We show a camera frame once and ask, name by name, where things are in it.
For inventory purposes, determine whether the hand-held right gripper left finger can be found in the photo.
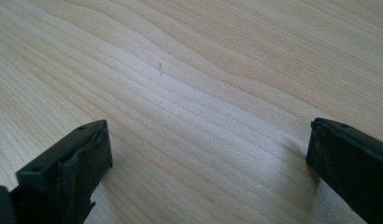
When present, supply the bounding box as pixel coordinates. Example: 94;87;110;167
8;119;114;224

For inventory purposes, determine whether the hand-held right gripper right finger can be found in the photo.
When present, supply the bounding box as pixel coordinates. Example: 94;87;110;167
305;117;383;224

